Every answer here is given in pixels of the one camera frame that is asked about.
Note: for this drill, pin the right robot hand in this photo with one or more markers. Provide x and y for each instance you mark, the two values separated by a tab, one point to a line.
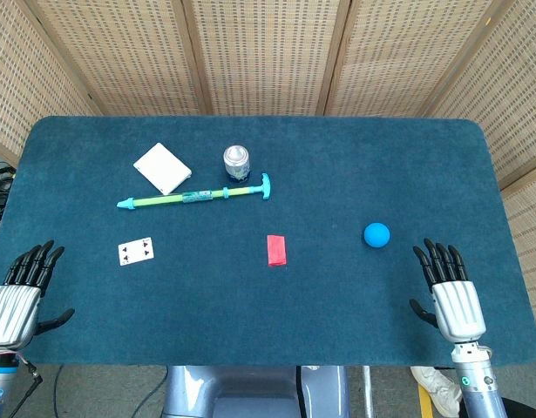
457	305

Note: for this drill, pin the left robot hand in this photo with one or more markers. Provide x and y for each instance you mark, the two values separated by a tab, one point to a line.
15	300

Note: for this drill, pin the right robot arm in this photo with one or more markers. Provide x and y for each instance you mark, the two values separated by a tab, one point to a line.
479	383

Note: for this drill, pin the white sneaker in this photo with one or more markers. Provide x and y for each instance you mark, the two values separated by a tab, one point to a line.
439	389

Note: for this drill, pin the blue foam ball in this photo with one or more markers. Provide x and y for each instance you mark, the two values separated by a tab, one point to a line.
376	235

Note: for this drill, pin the four of clubs playing card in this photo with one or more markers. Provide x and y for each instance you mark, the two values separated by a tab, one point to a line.
136	251

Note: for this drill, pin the blue table cloth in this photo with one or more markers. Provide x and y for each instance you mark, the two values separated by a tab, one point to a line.
267	270

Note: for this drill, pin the white flat box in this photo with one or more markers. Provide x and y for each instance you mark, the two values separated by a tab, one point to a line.
162	169

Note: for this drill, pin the green and cyan water pump toy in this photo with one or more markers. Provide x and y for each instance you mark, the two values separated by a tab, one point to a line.
193	197

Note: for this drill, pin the grey-blue robot torso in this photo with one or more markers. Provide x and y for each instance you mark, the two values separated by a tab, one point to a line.
254	392

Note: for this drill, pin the silver and blue drink can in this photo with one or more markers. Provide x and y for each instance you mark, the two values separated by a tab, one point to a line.
236	164

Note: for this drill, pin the woven folding screen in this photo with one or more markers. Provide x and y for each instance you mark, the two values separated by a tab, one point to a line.
267	56

